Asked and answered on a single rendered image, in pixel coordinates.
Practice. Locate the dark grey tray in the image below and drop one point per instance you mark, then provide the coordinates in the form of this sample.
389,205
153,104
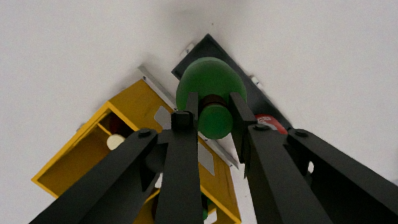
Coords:
256,100

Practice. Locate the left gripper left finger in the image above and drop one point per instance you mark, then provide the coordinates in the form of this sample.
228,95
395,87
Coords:
116,188

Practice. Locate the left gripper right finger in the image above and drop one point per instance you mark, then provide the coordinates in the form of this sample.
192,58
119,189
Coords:
349,191

